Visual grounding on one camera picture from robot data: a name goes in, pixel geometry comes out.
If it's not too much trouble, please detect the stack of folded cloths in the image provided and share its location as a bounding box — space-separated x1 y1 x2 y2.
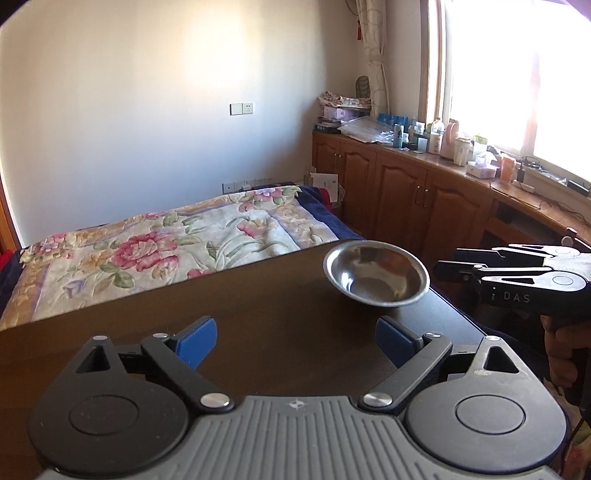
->
318 91 372 121

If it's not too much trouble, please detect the wooden side cabinet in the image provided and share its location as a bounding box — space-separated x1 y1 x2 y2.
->
311 132 590 266

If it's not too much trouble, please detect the patterned window curtain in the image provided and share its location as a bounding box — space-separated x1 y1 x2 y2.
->
356 0 390 118

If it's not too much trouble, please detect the red and navy blanket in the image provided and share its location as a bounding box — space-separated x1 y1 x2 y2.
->
0 250 22 314

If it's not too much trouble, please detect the white wall switch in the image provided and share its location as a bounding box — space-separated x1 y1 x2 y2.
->
229 103 253 116

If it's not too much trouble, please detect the white paper bag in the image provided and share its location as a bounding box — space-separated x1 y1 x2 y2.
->
310 172 339 203

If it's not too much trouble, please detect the medium steel bowl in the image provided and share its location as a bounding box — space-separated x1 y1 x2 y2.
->
322 240 431 308

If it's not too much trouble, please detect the right human hand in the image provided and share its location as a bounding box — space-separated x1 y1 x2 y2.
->
541 316 591 388

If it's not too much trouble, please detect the clear plastic bag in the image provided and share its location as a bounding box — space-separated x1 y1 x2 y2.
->
339 116 394 145

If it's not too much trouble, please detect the floral bed quilt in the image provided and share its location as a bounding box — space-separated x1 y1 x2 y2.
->
1 185 360 330

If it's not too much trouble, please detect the pink thermos bottle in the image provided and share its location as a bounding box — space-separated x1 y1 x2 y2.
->
440 119 460 160

